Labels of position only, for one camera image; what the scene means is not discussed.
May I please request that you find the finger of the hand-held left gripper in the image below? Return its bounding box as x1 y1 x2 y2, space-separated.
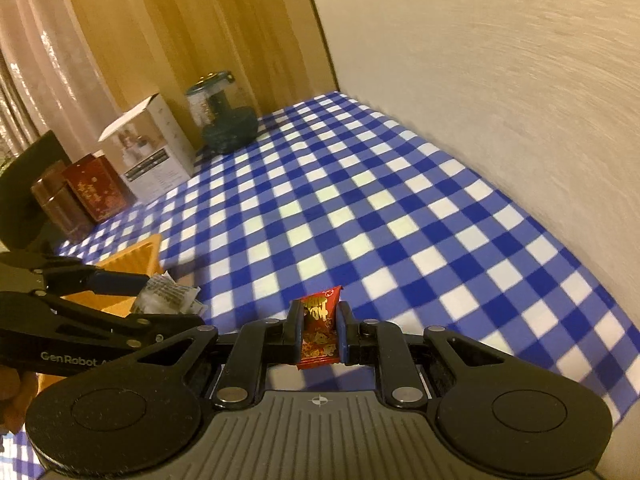
0 252 151 297
0 292 207 350

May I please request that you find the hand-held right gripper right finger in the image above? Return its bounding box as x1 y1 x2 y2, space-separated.
337 302 503 407

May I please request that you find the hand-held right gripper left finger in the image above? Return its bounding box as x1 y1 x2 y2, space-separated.
127 302 303 408

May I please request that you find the red packet with cartoon print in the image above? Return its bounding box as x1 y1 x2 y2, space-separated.
292 285 345 371

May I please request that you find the orange plastic tray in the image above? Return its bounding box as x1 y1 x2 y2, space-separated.
60 234 163 317

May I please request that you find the clear snack packet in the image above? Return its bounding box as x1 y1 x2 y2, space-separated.
131 271 210 317

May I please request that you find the person's left hand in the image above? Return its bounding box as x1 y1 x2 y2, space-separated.
0 366 40 433

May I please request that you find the red patterned tin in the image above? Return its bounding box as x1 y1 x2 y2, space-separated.
62 154 128 224

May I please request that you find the brown wooden box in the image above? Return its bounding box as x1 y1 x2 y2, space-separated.
31 161 96 246

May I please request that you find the blue white checked tablecloth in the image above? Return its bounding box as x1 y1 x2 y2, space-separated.
0 91 640 480

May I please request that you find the white product box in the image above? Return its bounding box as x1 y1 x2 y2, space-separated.
97 92 196 203

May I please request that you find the glass jar with dark contents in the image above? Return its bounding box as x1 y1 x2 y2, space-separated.
184 72 258 155

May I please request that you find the pale curtain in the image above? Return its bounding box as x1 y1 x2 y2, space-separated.
0 0 121 171

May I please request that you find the wooden panel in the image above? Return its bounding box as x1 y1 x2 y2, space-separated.
60 0 341 161

